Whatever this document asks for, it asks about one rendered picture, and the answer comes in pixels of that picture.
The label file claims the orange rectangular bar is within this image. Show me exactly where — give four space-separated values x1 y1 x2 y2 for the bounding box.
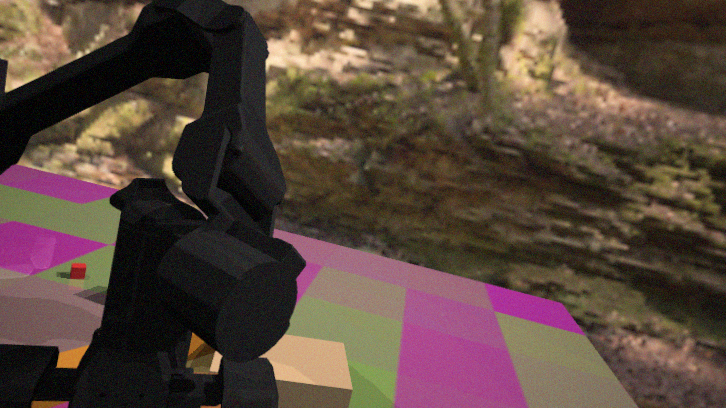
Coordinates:
31 333 215 408

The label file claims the small red block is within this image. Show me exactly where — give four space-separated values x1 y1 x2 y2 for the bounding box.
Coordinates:
70 263 86 279

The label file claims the tan rectangular block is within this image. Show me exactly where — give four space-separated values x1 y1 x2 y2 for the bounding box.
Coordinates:
259 334 353 408

